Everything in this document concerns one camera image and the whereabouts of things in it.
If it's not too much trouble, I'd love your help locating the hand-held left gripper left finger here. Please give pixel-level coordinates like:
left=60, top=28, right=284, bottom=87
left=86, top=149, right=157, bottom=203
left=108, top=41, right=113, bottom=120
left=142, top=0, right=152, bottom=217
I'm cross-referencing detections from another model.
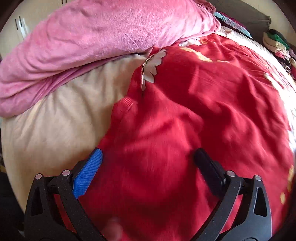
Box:
left=24, top=148, right=105, bottom=241

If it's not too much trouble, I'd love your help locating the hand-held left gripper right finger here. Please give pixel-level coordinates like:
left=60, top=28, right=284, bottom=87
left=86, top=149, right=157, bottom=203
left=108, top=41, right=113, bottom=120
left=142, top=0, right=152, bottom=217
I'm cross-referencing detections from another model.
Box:
left=192, top=148, right=273, bottom=241

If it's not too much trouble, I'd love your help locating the red garment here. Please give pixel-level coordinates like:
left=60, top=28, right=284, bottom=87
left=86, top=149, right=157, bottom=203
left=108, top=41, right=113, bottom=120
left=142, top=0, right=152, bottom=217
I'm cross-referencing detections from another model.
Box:
left=80, top=88, right=220, bottom=241

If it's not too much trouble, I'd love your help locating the red floral bedsheet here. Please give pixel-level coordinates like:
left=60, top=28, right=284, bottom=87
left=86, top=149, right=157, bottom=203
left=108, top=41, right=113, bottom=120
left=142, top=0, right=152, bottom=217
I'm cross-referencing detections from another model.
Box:
left=1, top=31, right=296, bottom=237

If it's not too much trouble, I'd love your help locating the pink fleece blanket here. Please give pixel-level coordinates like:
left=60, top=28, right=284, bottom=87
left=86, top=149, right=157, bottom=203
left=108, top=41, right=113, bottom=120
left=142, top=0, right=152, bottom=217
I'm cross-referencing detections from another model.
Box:
left=0, top=0, right=221, bottom=118

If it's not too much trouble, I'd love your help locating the pile of folded clothes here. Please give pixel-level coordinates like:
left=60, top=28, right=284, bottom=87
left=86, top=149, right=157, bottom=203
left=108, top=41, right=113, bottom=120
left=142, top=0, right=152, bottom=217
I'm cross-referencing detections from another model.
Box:
left=262, top=29, right=296, bottom=79

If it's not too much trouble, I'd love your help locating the dark patterned pillow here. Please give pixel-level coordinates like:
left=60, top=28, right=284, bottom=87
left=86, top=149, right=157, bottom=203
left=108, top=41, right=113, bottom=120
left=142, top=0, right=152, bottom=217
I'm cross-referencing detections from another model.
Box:
left=213, top=10, right=253, bottom=40

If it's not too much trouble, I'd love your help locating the dark grey headboard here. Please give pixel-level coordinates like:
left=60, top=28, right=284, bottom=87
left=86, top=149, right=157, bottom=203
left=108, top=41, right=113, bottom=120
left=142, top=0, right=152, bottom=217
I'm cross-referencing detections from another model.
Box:
left=208, top=0, right=272, bottom=40

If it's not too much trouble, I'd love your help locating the white wardrobe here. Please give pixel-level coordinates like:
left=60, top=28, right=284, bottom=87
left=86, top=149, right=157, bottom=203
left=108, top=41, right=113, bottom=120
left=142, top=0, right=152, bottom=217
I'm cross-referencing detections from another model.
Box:
left=0, top=0, right=74, bottom=61

